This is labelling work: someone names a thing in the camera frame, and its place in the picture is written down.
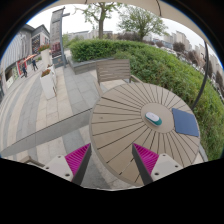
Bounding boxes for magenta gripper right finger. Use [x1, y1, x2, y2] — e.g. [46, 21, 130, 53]
[131, 142, 184, 186]

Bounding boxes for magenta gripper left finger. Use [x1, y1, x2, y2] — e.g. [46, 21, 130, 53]
[43, 142, 93, 186]

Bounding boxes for white and teal computer mouse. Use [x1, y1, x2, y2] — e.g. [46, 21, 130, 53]
[145, 112, 162, 126]

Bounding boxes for blue mouse pad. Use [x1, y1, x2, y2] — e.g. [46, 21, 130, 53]
[172, 108, 199, 137]

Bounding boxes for round slatted wooden table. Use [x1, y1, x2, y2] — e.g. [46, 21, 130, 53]
[90, 83, 200, 186]

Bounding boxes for white rectangular planter box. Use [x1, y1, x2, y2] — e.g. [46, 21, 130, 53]
[40, 69, 56, 100]

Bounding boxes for slatted wooden chair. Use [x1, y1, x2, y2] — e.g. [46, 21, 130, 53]
[94, 59, 141, 96]

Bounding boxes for green hedge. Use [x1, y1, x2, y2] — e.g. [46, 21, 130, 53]
[69, 39, 224, 160]

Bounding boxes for pedestrian in dark clothes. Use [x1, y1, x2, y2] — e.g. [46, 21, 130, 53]
[32, 59, 38, 71]

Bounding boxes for far white planter box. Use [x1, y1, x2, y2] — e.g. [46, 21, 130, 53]
[38, 44, 51, 68]

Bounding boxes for dark umbrella pole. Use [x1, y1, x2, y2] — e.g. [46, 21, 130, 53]
[190, 39, 210, 111]

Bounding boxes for tall grey sign pillar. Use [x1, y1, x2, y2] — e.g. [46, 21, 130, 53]
[50, 8, 68, 68]

